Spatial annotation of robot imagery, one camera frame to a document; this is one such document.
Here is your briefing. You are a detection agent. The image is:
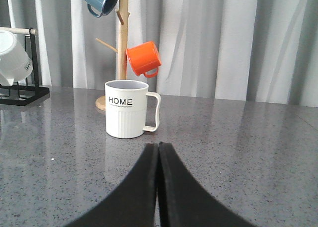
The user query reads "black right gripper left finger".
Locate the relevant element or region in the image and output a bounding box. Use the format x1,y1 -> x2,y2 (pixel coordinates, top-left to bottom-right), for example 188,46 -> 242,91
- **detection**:
67,144 -> 159,227

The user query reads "white ribbed hanging mug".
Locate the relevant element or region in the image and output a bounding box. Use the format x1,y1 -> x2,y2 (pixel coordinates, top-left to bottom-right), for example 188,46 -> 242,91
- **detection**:
0,30 -> 33,86

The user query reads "grey curtain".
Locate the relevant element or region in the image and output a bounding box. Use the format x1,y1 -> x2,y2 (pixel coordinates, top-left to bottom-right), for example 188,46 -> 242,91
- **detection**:
0,0 -> 318,107

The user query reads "wooden mug tree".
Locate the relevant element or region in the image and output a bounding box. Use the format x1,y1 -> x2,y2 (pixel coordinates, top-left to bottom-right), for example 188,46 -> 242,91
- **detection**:
95,0 -> 131,111

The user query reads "white HOME mug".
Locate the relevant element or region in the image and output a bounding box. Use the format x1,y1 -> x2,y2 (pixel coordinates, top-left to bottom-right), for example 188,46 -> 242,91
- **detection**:
105,80 -> 161,139

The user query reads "black wire mug rack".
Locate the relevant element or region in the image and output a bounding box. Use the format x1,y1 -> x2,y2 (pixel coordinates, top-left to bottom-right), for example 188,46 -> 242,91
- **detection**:
0,27 -> 50,106

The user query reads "orange enamel mug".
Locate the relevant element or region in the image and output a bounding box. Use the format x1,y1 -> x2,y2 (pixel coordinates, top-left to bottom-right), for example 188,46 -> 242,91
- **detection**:
126,41 -> 161,78

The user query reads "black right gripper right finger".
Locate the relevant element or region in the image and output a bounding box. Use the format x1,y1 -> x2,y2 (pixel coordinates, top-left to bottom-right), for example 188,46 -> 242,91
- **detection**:
158,142 -> 253,227

